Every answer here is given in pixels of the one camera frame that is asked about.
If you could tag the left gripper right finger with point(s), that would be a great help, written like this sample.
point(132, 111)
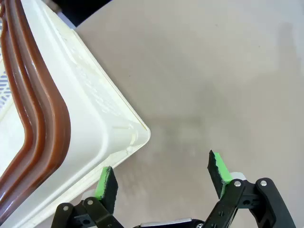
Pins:
point(237, 204)

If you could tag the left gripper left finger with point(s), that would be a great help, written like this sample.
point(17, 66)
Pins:
point(108, 187)

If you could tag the cream folding shopping basket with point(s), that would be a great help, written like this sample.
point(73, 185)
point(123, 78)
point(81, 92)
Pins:
point(83, 95)

